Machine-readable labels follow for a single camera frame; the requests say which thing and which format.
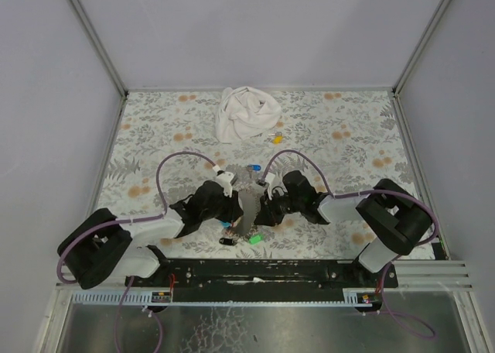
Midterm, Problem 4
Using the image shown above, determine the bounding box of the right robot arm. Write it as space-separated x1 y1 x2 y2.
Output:
254 170 437 273

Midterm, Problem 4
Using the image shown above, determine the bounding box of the white slotted cable duct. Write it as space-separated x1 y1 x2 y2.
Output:
72 290 172 306

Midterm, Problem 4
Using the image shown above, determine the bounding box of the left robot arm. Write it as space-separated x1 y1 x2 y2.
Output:
56 180 244 290

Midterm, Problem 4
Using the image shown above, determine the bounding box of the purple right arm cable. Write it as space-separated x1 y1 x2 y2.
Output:
262 149 439 245

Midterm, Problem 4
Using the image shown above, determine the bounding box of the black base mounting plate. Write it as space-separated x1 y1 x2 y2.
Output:
125 259 381 303

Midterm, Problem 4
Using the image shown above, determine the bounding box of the key with green tag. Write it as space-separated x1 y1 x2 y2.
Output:
248 234 264 245

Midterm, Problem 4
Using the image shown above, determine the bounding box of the key with blue tag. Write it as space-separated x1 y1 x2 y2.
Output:
247 164 261 172

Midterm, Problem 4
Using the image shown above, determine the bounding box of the blue keyring holder with rings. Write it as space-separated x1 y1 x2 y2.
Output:
224 184 264 242

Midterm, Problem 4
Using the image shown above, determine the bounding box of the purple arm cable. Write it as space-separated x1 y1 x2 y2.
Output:
262 149 439 245
56 151 223 284

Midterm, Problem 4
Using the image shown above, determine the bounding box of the key with black tag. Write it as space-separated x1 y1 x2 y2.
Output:
219 238 237 246

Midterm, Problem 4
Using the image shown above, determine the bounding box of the key with yellow tag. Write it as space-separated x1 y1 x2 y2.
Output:
269 132 284 144

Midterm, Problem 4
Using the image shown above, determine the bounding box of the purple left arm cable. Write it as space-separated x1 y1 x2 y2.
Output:
56 151 223 284

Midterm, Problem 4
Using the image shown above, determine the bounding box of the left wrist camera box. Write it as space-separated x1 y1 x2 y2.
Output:
214 170 237 197

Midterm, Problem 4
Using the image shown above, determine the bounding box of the crumpled white cloth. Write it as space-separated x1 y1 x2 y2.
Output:
215 87 282 143

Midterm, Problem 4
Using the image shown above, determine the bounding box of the floral patterned table mat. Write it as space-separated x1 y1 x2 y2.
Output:
90 90 434 261

